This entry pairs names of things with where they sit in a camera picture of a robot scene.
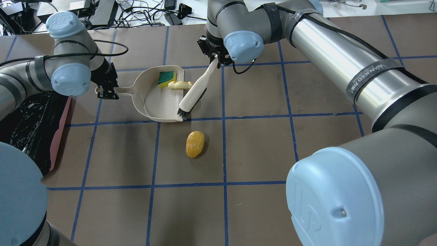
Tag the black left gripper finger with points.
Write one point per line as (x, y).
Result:
(112, 95)
(101, 94)

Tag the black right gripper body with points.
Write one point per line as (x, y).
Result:
(214, 43)

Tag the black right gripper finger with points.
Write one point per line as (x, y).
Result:
(213, 56)
(227, 61)

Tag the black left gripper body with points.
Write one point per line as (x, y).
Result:
(104, 77)

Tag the white hand brush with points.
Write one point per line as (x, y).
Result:
(196, 92)

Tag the pale yellow scrap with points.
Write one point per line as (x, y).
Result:
(180, 85)

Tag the beige plastic dustpan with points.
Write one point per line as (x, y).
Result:
(141, 99)

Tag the yellow green sponge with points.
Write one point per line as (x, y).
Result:
(165, 77)

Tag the yellow potato-shaped toy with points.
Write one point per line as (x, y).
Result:
(194, 144)

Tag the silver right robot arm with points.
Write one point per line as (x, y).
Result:
(379, 190)

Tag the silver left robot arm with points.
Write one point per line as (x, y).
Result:
(76, 62)

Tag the pink tray under bin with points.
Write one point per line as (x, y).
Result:
(55, 144)

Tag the black trash bin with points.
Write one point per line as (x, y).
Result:
(30, 128)

